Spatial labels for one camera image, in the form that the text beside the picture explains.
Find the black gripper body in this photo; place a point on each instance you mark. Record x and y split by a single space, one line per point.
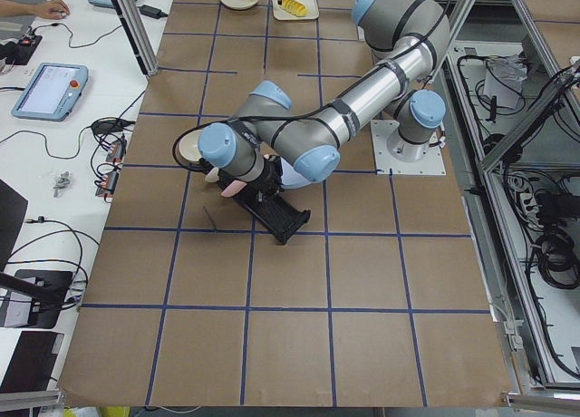
272 178

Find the striped bread roll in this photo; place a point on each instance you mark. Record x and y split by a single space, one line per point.
295 8

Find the blue plate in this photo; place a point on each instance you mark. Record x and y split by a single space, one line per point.
290 178

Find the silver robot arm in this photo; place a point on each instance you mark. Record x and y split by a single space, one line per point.
263 138

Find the person's forearm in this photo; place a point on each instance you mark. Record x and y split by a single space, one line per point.
11 9

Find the pink plate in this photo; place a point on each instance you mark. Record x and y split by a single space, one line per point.
232 188

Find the cream plate in rack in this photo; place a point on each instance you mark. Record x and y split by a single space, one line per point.
212 176

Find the person's hand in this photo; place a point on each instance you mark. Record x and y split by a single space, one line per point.
52 10

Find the black dish rack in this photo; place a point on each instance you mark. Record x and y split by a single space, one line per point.
280 218

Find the white rectangular tray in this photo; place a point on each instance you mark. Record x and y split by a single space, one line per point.
281 15

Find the cream bowl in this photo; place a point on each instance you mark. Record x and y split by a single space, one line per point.
187 149

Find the black power adapter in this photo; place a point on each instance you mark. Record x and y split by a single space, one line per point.
152 12

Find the black usb hub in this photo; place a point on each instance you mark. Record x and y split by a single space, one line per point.
106 163

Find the metal clamp part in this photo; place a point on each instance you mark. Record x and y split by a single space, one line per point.
61 183

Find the black monitor stand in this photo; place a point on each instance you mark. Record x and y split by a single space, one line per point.
34 298

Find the aluminium frame post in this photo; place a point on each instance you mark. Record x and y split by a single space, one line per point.
134 28

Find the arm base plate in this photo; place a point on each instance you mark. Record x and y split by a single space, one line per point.
393 156

